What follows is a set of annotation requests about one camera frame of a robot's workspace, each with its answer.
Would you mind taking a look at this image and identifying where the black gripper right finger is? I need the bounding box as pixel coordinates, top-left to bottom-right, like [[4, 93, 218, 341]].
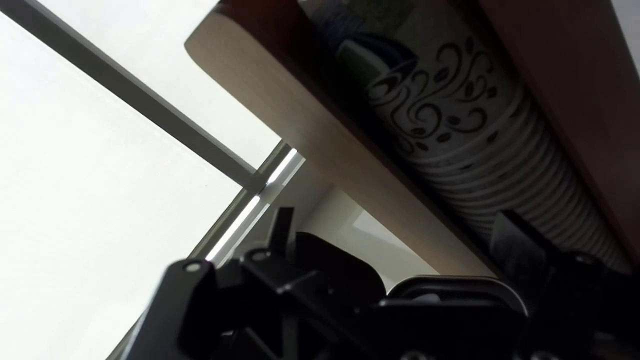
[[489, 207, 609, 360]]

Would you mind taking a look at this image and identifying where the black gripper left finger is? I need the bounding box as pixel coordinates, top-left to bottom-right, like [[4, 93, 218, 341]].
[[120, 205, 382, 360]]

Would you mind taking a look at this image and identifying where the stack of patterned paper cups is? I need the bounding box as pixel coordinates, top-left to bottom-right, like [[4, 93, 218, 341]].
[[333, 28, 637, 276]]

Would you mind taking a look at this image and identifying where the light wooden shelf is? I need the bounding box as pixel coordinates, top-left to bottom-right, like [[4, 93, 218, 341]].
[[182, 10, 498, 277]]

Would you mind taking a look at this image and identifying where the grey metal frame bar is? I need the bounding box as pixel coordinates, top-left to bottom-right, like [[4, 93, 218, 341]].
[[0, 0, 271, 196]]

